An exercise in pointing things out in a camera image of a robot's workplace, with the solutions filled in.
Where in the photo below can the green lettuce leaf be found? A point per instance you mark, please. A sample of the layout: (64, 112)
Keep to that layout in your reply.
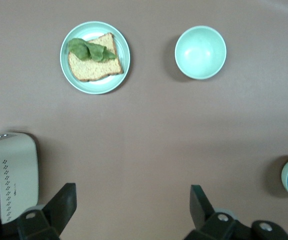
(81, 50)

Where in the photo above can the brown table cloth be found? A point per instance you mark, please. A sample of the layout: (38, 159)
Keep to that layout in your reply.
(159, 137)

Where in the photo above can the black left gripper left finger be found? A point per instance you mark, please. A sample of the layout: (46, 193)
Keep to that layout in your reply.
(59, 207)

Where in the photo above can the cream and chrome toaster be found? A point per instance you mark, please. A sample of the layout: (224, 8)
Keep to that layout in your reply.
(21, 162)

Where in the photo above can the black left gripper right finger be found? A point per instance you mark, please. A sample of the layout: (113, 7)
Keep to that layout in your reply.
(204, 215)

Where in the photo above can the brown bread slice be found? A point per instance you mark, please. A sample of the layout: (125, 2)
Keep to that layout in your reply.
(96, 70)

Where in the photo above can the light green plate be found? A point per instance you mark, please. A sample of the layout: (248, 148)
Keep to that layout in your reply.
(121, 75)

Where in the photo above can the light green bowl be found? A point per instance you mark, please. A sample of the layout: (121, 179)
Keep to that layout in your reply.
(200, 52)

